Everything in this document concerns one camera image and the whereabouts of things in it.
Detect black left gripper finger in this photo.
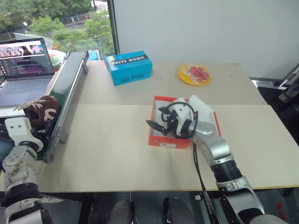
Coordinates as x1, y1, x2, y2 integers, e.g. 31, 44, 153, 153
44, 118, 56, 134

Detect orange open shoebox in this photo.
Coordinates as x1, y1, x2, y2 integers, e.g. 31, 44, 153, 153
147, 95, 222, 149

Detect bag of red candies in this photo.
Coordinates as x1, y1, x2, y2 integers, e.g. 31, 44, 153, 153
184, 65, 210, 83

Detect green conveyor belt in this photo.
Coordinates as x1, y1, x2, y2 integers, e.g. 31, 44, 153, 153
36, 49, 90, 164

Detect white plastic bag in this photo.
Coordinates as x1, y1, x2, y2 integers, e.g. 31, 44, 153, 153
175, 94, 214, 123

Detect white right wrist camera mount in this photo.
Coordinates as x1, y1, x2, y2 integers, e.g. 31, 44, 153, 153
174, 101, 195, 139

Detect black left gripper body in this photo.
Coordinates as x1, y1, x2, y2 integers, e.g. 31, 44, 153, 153
31, 127, 51, 142

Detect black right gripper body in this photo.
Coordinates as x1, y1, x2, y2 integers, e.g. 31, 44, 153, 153
163, 110, 180, 139

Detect grey laptop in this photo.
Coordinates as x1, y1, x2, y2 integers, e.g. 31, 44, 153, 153
0, 37, 56, 108

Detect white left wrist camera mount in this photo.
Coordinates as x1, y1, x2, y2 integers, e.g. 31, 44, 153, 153
4, 117, 44, 154

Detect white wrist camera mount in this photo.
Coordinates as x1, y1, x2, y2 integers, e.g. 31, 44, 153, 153
174, 101, 195, 139
4, 117, 44, 154

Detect brown reindeer slipper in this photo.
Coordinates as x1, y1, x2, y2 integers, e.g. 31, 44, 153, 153
13, 95, 61, 128

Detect dark window frame post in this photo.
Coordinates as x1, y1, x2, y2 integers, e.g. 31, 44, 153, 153
108, 0, 121, 55

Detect black and silver equipment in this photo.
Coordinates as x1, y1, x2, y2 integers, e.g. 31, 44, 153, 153
249, 62, 299, 103

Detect yellow plate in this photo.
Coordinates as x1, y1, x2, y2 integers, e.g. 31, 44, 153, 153
178, 63, 213, 86

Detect bag of fruit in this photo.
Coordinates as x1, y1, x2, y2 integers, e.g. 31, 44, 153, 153
47, 49, 67, 73

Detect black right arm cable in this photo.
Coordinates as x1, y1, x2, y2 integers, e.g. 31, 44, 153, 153
163, 101, 217, 224

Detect blue closed shoebox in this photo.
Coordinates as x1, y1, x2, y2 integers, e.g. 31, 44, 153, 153
103, 50, 153, 87

